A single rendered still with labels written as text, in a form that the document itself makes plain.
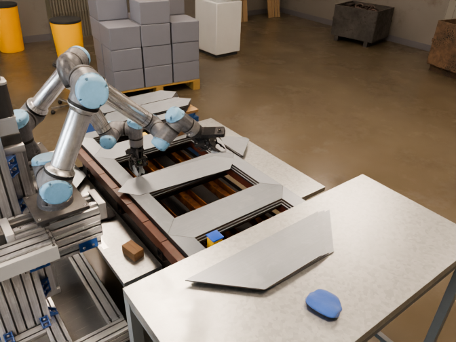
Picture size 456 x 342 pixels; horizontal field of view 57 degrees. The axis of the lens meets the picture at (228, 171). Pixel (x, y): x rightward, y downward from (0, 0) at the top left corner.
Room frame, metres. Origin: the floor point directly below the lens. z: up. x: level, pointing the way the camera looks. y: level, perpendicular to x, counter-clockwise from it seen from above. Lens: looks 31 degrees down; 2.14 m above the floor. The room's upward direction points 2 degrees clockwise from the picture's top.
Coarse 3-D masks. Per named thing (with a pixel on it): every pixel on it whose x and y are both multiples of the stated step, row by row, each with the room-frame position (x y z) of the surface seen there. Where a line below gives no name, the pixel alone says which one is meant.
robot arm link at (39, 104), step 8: (72, 48) 2.01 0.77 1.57; (80, 48) 2.03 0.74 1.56; (80, 56) 1.96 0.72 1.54; (88, 56) 2.04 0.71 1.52; (88, 64) 2.04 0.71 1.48; (56, 72) 1.98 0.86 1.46; (48, 80) 1.99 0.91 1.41; (56, 80) 1.97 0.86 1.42; (48, 88) 1.98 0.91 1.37; (56, 88) 1.98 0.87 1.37; (40, 96) 1.98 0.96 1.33; (48, 96) 1.98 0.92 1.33; (56, 96) 2.00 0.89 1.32; (24, 104) 1.99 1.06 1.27; (32, 104) 1.98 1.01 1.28; (40, 104) 1.98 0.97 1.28; (48, 104) 1.99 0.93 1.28; (32, 112) 1.96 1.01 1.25; (40, 112) 1.98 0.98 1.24; (40, 120) 2.00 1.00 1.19
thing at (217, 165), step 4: (212, 156) 2.28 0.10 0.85; (208, 160) 2.22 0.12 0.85; (212, 160) 2.23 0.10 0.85; (216, 160) 2.23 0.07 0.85; (212, 164) 2.18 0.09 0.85; (216, 164) 2.18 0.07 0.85; (220, 164) 2.18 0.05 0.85; (224, 164) 2.18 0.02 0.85; (216, 168) 2.13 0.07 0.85; (220, 168) 2.13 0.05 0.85; (224, 168) 2.14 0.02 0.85; (228, 168) 2.14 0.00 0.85
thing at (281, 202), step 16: (176, 144) 2.46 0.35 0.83; (96, 160) 2.18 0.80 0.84; (192, 160) 2.22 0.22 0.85; (112, 176) 2.01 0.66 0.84; (208, 176) 2.08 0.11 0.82; (240, 176) 2.11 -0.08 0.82; (160, 192) 1.89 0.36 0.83; (272, 208) 1.79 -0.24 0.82; (288, 208) 1.79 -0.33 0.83; (240, 224) 1.66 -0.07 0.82
